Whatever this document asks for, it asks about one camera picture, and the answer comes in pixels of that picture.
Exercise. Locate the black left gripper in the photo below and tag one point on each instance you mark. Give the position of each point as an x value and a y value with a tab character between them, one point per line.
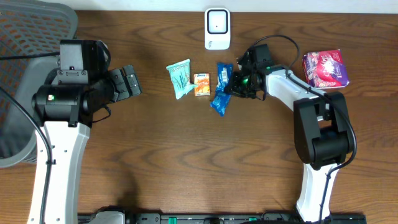
117	84

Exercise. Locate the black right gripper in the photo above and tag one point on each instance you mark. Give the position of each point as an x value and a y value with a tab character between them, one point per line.
236	77

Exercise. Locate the blue snack bar wrapper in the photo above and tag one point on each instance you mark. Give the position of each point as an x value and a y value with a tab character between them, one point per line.
221	99

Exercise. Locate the orange tissue pack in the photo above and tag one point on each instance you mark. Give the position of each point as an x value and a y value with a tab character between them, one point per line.
202	82

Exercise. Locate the teal wet wipes pack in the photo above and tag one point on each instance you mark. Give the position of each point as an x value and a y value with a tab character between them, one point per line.
180	78

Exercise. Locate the purple snack package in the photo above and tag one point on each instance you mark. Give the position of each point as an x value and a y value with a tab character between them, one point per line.
325	69

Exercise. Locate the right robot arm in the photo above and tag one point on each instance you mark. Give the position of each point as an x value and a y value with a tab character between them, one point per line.
323	134

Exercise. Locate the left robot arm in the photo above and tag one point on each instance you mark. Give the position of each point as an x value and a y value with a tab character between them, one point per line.
64	115

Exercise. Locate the white barcode scanner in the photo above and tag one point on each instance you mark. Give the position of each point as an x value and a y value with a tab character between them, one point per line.
217	28

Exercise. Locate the grey plastic mesh basket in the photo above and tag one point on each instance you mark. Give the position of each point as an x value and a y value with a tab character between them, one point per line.
30	35

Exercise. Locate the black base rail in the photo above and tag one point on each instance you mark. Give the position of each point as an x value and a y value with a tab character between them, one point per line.
115	216

